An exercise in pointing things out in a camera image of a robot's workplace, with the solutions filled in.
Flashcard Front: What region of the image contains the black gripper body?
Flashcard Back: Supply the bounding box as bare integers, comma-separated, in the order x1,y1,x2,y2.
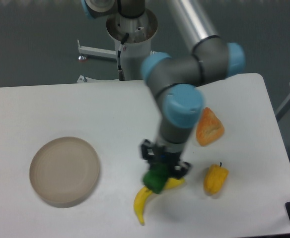
147,143,180,176

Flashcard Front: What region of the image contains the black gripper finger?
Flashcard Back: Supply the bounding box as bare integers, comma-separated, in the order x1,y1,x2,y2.
140,139,154,160
171,161,192,179

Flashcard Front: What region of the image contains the green pepper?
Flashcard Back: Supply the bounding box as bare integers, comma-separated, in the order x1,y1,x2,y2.
143,164,170,194

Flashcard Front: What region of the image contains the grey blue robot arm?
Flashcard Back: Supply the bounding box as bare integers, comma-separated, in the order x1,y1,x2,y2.
81,0,245,182

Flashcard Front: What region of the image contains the yellow orange pepper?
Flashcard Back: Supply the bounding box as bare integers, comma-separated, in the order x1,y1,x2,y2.
204,162,229,195

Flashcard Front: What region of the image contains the beige round plate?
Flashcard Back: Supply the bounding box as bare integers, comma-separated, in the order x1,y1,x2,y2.
29,136,100,208

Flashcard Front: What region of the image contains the yellow banana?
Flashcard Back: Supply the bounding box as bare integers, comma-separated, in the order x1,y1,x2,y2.
133,178,186,226

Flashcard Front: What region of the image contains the orange triangular pastry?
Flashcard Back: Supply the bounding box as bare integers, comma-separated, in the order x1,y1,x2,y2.
196,107,225,146

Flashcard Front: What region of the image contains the black cable on pedestal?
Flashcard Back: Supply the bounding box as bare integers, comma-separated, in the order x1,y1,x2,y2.
117,32,130,81

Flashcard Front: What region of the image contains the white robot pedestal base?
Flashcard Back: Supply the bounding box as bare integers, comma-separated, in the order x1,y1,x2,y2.
77,8,158,81

